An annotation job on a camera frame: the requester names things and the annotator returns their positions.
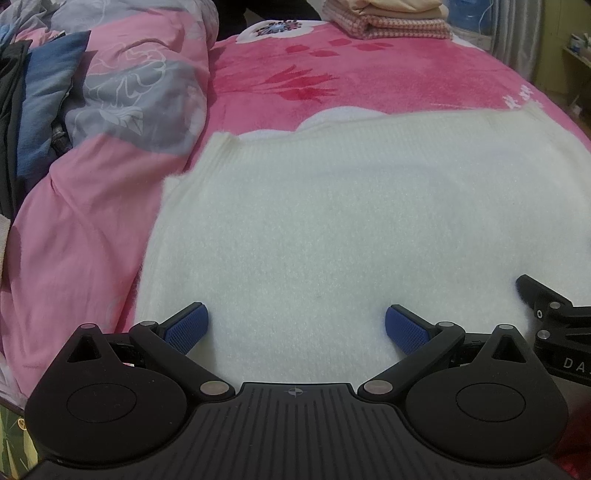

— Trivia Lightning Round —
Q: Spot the white fluffy towel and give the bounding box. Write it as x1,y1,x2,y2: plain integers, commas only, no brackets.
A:
133,102,591,385

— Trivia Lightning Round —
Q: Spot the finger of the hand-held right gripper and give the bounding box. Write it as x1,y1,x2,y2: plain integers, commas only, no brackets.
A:
514,274,576,325

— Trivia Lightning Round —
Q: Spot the pink floral blanket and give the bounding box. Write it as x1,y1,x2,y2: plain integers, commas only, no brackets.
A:
203,18,591,153

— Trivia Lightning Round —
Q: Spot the pink checked folded cloth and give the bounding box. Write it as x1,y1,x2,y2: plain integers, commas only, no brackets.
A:
322,8,454,41

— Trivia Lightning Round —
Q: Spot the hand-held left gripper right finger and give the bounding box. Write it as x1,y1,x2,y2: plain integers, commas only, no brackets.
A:
357,304,539,403

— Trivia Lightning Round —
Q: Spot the pink grey floral quilt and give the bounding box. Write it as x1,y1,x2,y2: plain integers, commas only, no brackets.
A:
0,0,221,403

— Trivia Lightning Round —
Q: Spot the blue water bottle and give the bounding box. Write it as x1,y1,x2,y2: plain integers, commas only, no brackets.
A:
444,0,498,34

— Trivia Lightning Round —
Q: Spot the wooden shelf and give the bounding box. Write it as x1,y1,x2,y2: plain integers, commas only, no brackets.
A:
560,31,591,62

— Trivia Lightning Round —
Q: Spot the grey striped curtain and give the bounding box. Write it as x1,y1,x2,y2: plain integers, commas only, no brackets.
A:
489,0,539,85

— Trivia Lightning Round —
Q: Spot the blue garment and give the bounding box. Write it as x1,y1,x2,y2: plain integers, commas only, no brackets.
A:
16,31,92,179

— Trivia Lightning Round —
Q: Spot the beige folded cloth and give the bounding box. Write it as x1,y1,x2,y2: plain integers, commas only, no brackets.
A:
321,0,450,22

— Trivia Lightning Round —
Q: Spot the black garment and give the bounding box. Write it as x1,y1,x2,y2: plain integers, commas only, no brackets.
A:
0,41,31,219

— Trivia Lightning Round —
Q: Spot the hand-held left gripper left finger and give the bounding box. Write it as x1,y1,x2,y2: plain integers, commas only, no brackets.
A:
67,302,237,403

